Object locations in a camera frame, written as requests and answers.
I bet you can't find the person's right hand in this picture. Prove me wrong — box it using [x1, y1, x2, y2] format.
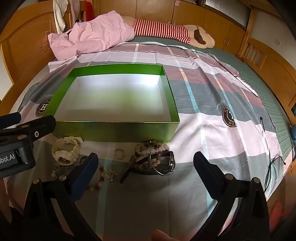
[151, 229, 173, 241]

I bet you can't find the black cable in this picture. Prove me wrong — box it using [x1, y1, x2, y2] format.
[260, 116, 286, 193]

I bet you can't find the pale pink bead bracelet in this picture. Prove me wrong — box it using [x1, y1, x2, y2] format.
[138, 142, 168, 161]

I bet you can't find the green cardboard box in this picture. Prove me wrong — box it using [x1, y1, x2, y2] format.
[42, 64, 180, 142]

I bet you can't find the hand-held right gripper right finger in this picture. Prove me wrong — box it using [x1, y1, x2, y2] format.
[193, 151, 271, 241]

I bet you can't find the black strap wristwatch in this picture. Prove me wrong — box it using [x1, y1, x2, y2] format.
[119, 151, 175, 184]

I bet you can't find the red hanging cloth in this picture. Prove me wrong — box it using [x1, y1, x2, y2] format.
[83, 1, 94, 21]

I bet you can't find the red striped plush toy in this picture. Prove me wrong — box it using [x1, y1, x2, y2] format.
[125, 17, 215, 49]

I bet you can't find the wooden headboard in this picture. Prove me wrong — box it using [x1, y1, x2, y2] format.
[0, 11, 77, 102]

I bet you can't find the pink quilt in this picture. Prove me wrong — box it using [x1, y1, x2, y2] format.
[48, 11, 135, 61]

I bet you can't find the cream plastic wristwatch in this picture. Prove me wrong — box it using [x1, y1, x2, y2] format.
[51, 137, 84, 165]

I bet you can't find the window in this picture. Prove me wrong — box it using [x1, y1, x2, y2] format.
[203, 0, 251, 29]

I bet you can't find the plaid bedsheet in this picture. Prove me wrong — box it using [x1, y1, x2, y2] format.
[5, 42, 294, 241]

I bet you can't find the red and white bead bracelet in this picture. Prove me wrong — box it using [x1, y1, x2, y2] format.
[86, 162, 105, 191]

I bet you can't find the silver metal bangle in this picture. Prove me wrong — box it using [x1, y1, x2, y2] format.
[147, 151, 176, 177]

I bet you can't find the clear crystal necklace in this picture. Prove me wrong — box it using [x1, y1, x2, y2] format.
[103, 169, 118, 182]

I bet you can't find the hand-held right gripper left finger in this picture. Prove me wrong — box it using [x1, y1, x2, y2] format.
[23, 152, 102, 241]

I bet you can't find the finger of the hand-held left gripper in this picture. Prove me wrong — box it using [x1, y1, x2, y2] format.
[0, 115, 56, 145]
[0, 112, 22, 128]

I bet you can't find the white hanging garment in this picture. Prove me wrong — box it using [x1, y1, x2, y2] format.
[53, 0, 70, 33]

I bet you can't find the brown bead bracelet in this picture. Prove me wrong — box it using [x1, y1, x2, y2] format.
[128, 139, 162, 170]

